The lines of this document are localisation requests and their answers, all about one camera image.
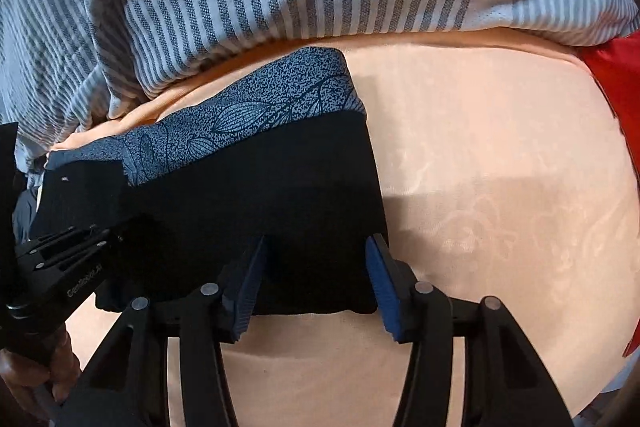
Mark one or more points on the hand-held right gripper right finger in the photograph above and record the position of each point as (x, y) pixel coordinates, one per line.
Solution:
(385, 287)

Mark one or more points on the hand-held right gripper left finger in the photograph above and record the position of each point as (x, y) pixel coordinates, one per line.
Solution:
(247, 292)

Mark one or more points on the peach bed sheet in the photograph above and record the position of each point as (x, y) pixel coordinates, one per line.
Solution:
(500, 157)

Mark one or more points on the black pants with blue stripes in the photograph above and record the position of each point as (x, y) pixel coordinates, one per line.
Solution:
(280, 187)

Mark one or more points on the grey shirt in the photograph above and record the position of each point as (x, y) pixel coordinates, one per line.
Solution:
(25, 217)

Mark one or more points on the red patterned pillow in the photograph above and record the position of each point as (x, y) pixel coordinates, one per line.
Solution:
(620, 77)

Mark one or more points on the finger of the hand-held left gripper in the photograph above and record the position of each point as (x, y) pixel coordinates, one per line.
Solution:
(80, 257)
(60, 241)

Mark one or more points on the person's left hand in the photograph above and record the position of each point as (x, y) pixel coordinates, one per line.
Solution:
(65, 362)

